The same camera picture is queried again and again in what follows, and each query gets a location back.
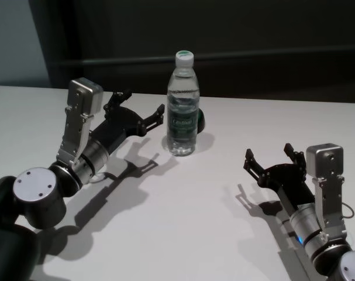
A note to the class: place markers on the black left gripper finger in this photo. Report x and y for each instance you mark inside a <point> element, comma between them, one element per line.
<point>151,123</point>
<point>117,101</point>

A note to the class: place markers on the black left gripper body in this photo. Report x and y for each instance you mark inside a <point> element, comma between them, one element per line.
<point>118,126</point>

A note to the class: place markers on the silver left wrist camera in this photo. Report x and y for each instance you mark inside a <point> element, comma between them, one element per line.
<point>83,96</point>

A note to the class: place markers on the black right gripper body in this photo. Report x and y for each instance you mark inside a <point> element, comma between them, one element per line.
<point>291,187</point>

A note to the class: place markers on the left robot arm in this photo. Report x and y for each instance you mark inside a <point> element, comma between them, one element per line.
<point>34,193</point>

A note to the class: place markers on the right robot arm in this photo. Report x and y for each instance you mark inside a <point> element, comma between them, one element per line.
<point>308,231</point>

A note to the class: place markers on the thin grey horizontal rail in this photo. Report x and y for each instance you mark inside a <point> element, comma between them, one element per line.
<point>253,60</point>

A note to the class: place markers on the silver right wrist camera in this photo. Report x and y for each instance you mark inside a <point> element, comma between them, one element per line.
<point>326,164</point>

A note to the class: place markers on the dark wide vertical post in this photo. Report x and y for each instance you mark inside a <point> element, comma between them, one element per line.
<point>66,44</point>

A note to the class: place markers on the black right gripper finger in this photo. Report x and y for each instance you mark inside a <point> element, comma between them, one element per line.
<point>297,159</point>
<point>254,169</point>

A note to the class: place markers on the green black push button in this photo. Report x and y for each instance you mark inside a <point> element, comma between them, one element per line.
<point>202,123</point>

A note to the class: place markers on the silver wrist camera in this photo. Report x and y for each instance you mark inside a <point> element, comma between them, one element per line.
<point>83,96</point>
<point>326,164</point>

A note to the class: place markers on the clear water bottle green label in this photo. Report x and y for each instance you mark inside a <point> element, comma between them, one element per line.
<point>183,117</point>

